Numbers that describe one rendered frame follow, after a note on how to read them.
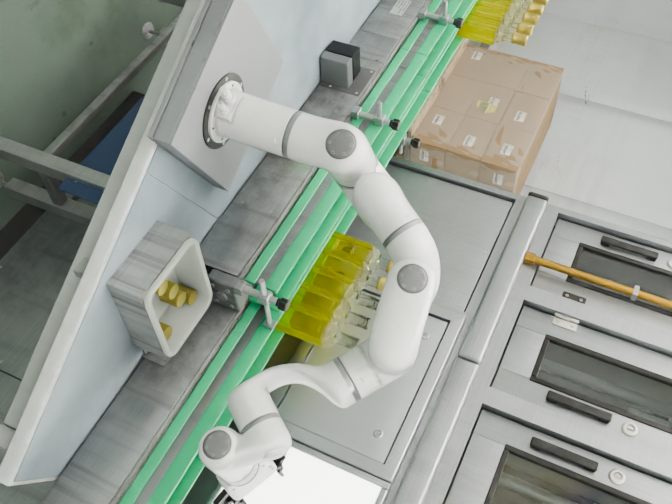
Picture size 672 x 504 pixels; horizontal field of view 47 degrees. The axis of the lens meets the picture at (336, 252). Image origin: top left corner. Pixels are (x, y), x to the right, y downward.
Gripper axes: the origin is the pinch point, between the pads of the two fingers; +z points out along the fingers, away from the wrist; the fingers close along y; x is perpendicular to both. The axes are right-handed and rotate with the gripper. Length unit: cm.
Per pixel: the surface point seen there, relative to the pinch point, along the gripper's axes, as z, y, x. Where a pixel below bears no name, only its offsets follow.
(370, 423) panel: 17.5, -26.3, -1.0
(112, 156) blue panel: -7, -17, -88
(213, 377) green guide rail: -2.9, -4.9, -23.9
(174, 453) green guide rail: -5.8, 9.8, -14.1
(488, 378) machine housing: 25, -55, 6
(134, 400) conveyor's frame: -7.6, 10.5, -28.3
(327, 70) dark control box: -3, -74, -75
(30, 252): 16, 16, -98
